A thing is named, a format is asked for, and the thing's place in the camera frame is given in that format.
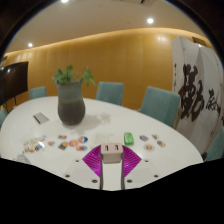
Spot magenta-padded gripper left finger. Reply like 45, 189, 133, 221
63, 143, 104, 190

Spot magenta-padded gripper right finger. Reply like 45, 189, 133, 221
121, 144, 161, 190

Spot small white charger block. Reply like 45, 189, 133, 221
100, 142, 124, 164

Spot small round white-rimmed sticker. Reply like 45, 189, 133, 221
143, 143, 155, 152

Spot green packet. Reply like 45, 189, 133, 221
123, 132, 135, 146

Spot round dark blue sticker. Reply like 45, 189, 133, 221
77, 135, 89, 145

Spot dark shield-shaped sticker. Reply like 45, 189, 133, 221
57, 141, 69, 151

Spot green plant in grey pot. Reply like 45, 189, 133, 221
51, 65, 98, 127

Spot teal chairs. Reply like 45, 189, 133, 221
0, 81, 224, 163

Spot white calligraphy folding screen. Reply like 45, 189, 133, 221
171, 35, 224, 155

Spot recessed ceiling lights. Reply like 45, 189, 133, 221
27, 0, 155, 49

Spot black wall screen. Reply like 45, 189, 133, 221
0, 61, 29, 106

